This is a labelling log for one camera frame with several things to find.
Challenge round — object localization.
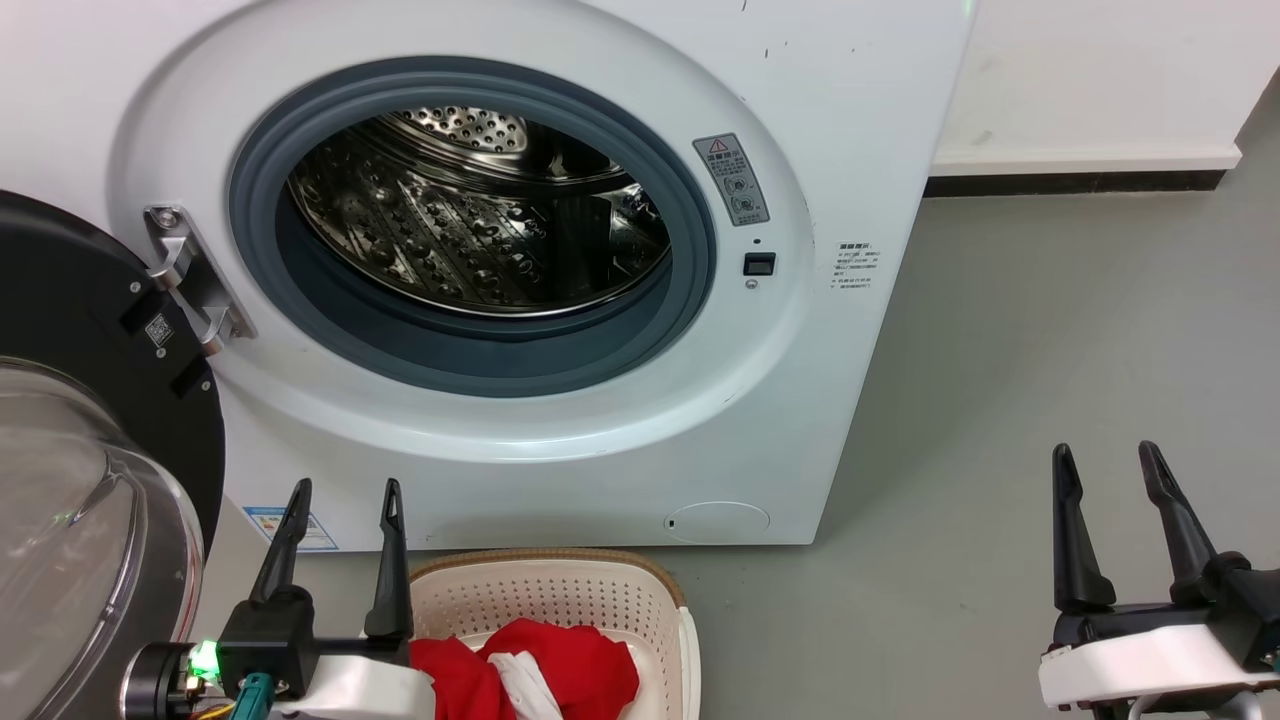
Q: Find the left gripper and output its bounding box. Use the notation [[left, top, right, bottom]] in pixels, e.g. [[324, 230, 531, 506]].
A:
[[218, 478, 436, 720]]

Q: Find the black-rimmed glass washer door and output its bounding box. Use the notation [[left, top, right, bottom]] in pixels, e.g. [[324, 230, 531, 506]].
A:
[[0, 188, 227, 720]]

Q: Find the blue energy label sticker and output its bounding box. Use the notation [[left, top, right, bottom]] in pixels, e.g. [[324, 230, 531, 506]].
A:
[[243, 506, 338, 553]]

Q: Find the red garment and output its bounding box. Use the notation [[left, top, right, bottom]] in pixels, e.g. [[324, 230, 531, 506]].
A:
[[410, 618, 641, 720]]

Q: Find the black wall baseboard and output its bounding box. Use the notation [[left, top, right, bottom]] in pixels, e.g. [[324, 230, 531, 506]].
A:
[[922, 170, 1227, 197]]

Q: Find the white front-load washing machine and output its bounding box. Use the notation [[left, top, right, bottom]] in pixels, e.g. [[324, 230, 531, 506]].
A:
[[0, 0, 979, 551]]

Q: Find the cream perforated laundry basket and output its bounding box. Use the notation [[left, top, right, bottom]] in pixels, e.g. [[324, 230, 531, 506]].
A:
[[408, 547, 701, 720]]

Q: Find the white text instruction sticker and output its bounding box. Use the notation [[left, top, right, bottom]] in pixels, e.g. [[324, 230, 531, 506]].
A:
[[830, 240, 881, 291]]

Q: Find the grey rubber door gasket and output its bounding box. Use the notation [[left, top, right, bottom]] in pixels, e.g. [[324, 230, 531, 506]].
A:
[[228, 56, 717, 399]]

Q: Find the silver metal door hinge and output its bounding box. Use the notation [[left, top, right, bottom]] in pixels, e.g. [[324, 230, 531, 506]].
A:
[[145, 205, 256, 356]]

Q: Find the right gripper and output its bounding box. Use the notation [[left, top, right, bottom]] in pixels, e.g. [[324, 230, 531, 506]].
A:
[[1040, 440, 1280, 713]]

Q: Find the grey warning label sticker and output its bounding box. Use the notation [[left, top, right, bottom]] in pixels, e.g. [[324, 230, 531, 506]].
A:
[[692, 133, 771, 228]]

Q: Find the round white filter cover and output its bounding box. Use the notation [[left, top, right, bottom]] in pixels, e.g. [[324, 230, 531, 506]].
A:
[[665, 501, 771, 545]]

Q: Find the stainless steel washing machine drum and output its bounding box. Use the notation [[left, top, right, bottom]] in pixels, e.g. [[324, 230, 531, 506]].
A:
[[288, 106, 673, 319]]

